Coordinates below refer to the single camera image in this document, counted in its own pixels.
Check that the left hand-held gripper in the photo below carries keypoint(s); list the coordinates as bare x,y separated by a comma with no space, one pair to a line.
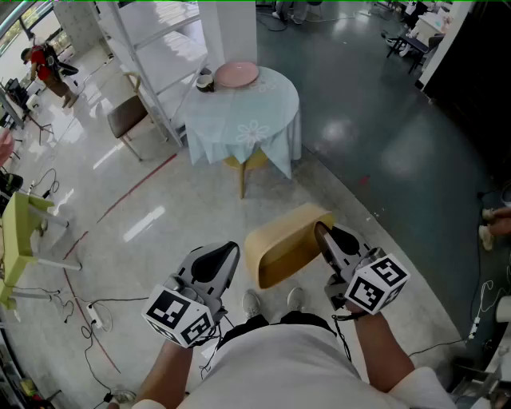
165,309

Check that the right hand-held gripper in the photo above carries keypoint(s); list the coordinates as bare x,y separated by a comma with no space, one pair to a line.
377,281

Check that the tan plastic container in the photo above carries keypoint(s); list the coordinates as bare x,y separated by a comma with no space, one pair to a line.
283,239

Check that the person's right forearm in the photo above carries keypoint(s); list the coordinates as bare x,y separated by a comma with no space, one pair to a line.
379,351

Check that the person's left forearm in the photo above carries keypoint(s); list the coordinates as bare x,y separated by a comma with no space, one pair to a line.
167,375

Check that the person's left grey shoe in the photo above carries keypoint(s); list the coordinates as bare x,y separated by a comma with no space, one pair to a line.
251,303

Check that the person's grey shoe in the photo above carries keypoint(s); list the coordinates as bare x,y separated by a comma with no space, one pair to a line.
251,303
296,299

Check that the person's right grey shoe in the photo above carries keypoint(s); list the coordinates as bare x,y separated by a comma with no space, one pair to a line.
296,299

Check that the person's black trousers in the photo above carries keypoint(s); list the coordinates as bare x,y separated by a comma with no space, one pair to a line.
287,318

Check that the round table with yellow legs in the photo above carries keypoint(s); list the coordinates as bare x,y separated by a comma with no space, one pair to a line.
242,179

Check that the person's white shirt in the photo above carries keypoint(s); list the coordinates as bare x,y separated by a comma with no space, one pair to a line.
279,371

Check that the white power strip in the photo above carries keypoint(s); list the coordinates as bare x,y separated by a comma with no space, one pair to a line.
475,328
96,316

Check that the light blue floral tablecloth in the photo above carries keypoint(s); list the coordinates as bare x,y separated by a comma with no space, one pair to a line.
243,112

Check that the brown seat chair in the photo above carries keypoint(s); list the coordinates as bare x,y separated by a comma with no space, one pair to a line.
127,116

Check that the white and dark cup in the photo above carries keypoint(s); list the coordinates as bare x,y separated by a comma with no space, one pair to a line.
205,82

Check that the pink round plate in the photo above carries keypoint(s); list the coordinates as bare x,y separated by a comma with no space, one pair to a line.
236,74

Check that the dark bench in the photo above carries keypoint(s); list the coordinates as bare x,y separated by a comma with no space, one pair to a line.
411,44

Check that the lime green small table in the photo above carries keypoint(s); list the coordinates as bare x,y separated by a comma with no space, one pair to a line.
18,235

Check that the white metal shelf frame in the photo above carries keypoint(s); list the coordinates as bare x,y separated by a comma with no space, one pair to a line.
155,44

